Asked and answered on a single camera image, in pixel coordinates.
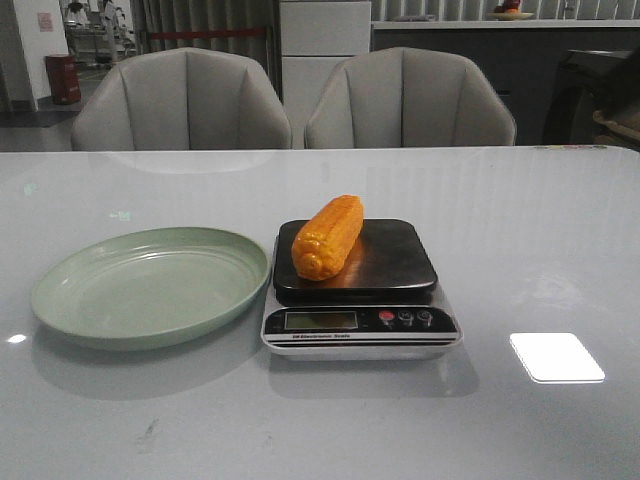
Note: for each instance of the white drawer cabinet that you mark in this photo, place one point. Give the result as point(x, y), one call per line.
point(315, 36)

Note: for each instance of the left grey upholstered chair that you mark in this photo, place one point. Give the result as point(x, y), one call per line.
point(183, 99)

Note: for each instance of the right grey upholstered chair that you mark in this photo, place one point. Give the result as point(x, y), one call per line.
point(408, 97)

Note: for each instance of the silver black kitchen scale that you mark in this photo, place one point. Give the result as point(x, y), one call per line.
point(386, 303)

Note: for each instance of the grey upholstered chair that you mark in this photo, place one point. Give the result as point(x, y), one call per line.
point(183, 99)
point(408, 97)

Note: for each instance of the orange toy corn cob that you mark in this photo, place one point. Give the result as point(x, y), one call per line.
point(321, 247)

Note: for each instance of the red trash bin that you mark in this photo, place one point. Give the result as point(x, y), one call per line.
point(63, 79)

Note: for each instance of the dark grey counter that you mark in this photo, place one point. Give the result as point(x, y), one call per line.
point(529, 62)

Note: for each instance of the dark appliance at right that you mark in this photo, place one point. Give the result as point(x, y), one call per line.
point(585, 95)

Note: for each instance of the light green plate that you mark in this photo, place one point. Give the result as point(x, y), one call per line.
point(151, 289)

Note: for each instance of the tan cushion at right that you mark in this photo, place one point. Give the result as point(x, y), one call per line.
point(620, 130)

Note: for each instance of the fruit bowl on counter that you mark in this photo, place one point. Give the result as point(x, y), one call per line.
point(509, 10)

